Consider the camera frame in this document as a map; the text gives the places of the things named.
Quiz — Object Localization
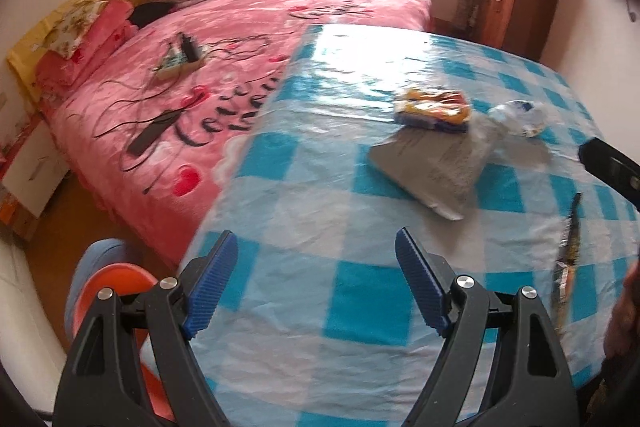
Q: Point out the bed with pink bedspread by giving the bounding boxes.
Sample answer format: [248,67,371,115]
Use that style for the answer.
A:
[37,0,434,269]

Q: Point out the blue checked plastic tablecloth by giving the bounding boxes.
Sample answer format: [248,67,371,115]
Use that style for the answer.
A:
[192,24,640,427]

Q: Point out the grey mailer bag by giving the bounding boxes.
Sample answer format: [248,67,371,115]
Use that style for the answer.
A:
[369,113,507,221]

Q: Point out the crumpled clear plastic wrapper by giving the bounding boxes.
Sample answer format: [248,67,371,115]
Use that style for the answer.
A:
[489,99,549,138]

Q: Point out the white power strip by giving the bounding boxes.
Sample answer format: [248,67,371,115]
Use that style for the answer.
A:
[154,42,209,80]

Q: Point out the black snack packet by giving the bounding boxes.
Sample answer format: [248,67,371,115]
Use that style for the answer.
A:
[550,192,584,334]

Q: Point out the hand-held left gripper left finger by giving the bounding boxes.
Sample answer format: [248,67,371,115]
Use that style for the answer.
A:
[54,230,240,427]

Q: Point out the yellow snack packet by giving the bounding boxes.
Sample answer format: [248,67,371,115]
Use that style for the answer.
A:
[394,88,472,134]

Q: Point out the black cable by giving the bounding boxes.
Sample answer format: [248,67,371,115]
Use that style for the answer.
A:
[94,34,272,194]

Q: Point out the black remote control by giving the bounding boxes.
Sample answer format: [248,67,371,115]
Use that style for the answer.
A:
[127,109,184,158]

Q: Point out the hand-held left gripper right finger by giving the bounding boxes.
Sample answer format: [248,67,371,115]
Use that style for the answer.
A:
[395,227,580,427]

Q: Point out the black cloth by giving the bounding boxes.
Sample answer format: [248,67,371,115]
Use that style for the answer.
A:
[132,2,174,28]

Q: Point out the wooden cabinet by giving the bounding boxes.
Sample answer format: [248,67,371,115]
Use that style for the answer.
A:
[474,0,564,60]

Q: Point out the floral pillow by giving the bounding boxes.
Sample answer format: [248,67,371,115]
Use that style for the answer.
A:
[49,0,109,58]

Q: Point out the person's right forearm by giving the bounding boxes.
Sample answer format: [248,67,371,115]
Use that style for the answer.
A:
[602,252,640,360]

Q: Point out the pink floral pillows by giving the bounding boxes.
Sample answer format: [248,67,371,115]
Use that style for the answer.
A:
[37,0,134,88]

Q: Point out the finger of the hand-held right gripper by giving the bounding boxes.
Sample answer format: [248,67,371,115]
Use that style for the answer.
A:
[577,137,640,210]

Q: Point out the orange and blue plastic bin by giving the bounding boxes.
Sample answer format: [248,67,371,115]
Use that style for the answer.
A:
[64,238,167,413]

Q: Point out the white cardboard box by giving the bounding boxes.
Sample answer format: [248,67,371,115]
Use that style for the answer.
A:
[0,107,72,221]

